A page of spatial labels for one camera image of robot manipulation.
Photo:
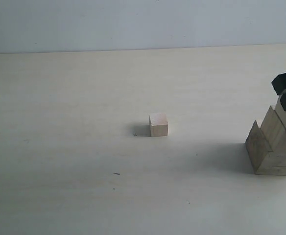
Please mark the medium-large wooden cube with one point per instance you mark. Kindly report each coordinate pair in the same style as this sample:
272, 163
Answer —
274, 131

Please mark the smallest wooden cube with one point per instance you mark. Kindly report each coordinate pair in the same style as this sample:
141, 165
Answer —
158, 124

